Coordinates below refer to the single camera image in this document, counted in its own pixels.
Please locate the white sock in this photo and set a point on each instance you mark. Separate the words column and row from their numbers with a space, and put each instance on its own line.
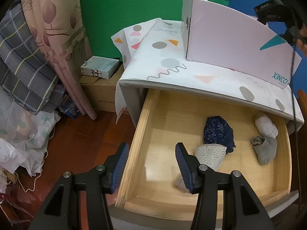
column 265, row 126

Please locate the black camera on stand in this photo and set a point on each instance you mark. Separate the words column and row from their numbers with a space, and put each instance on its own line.
column 281, row 11

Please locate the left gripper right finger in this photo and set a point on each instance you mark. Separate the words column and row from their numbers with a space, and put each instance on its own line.
column 188, row 165

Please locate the pink leaf curtain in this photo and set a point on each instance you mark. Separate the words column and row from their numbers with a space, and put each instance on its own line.
column 58, row 30

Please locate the navy lace underwear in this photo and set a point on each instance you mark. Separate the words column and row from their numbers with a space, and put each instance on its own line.
column 218, row 131

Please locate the white patterned nightstand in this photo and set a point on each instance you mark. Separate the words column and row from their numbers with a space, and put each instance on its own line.
column 153, row 57

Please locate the brown cardboard box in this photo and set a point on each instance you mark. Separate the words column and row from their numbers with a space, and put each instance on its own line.
column 101, row 92

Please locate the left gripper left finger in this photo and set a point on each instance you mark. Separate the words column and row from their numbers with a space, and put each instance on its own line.
column 115, row 165

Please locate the small teal white box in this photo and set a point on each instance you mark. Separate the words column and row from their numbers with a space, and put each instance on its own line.
column 100, row 67

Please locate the white hexagon patterned underwear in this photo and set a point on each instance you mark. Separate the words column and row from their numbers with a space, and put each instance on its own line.
column 211, row 155

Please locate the grey sock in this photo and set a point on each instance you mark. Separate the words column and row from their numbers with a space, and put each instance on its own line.
column 265, row 149

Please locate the grey plaid cloth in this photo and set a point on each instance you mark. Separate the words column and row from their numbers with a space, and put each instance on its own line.
column 25, row 74

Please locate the wooden drawer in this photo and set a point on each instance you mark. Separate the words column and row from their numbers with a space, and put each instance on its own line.
column 168, row 118

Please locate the pink XINCCI shoe box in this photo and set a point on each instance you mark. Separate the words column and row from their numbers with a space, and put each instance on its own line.
column 218, row 35

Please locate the white floral bedsheet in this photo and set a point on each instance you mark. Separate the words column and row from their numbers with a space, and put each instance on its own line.
column 24, row 138

